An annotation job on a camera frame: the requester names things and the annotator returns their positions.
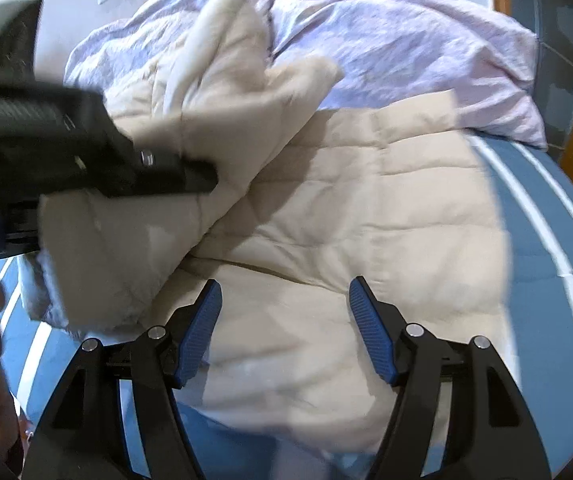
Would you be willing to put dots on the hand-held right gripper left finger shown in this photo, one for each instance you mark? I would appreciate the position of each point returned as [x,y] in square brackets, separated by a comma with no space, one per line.
[196,340]

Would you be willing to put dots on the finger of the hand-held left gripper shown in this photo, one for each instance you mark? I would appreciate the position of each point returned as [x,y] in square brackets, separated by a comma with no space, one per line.
[176,175]

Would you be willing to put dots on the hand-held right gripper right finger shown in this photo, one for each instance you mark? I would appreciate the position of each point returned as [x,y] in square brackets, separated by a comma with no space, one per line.
[372,335]

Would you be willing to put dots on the beige quilted down jacket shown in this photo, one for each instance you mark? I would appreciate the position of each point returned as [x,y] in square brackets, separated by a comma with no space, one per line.
[346,220]

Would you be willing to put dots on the lilac floral pillow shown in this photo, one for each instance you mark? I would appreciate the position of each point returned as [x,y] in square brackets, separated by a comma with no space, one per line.
[406,45]
[116,40]

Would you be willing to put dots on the blue white striped bed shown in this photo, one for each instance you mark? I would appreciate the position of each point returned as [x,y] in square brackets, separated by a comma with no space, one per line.
[541,240]

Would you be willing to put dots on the frosted glass door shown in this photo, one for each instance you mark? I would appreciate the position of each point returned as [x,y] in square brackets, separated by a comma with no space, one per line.
[551,20]

